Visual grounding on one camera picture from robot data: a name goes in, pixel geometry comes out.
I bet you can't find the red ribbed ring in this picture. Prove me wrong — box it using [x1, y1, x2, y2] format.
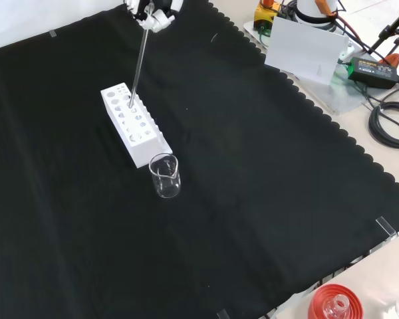
[307, 282, 365, 319]

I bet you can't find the grey metal base plate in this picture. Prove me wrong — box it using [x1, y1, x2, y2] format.
[242, 19, 375, 117]

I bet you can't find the white test tube rack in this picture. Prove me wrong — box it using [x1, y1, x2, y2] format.
[100, 82, 174, 169]

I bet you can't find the black power adapter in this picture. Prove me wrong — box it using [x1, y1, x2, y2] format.
[347, 56, 399, 90]

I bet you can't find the clear glass flask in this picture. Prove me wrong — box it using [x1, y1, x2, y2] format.
[323, 294, 350, 319]

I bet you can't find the clear glass rod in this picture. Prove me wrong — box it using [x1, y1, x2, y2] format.
[128, 29, 150, 109]

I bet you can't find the orange cable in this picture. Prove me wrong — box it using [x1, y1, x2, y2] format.
[315, 0, 386, 64]

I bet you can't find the black scalloped bench cloth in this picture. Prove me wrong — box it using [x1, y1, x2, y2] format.
[0, 0, 399, 319]

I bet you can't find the black tripod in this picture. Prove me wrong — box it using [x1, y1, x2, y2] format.
[368, 3, 399, 57]

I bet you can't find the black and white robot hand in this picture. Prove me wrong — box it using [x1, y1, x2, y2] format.
[124, 0, 184, 34]

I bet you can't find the pale white board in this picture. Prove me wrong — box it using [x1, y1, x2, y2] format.
[264, 15, 350, 86]

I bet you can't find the yellow stop button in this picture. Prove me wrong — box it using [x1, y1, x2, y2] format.
[254, 0, 282, 31]

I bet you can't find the coiled black cable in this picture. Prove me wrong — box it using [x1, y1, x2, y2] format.
[368, 102, 399, 149]

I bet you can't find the orange clamp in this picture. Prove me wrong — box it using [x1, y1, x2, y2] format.
[378, 53, 399, 67]

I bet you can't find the clear glass beaker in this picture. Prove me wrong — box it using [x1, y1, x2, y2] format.
[148, 152, 182, 199]

